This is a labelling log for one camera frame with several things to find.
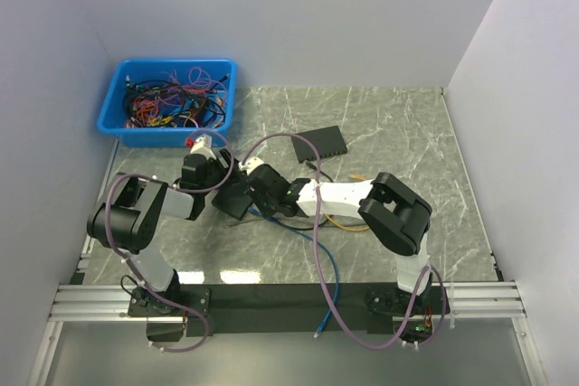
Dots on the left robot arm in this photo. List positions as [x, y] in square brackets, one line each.
[126, 216]

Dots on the aluminium rail frame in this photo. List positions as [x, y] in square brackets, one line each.
[407, 132]

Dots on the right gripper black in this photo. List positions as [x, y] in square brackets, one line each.
[255, 198]

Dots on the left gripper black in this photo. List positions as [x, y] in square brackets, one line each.
[218, 163]

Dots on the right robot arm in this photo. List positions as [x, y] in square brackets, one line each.
[394, 213]

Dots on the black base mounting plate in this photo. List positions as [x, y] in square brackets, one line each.
[277, 308]

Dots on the blue plastic bin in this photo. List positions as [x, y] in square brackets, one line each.
[160, 102]

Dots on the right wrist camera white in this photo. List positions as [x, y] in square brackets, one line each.
[250, 164]

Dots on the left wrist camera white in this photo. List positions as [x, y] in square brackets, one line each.
[201, 145]

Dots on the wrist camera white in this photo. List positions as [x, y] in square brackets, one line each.
[250, 164]
[201, 145]

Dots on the black network switch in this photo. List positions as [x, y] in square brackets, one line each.
[328, 141]
[232, 198]

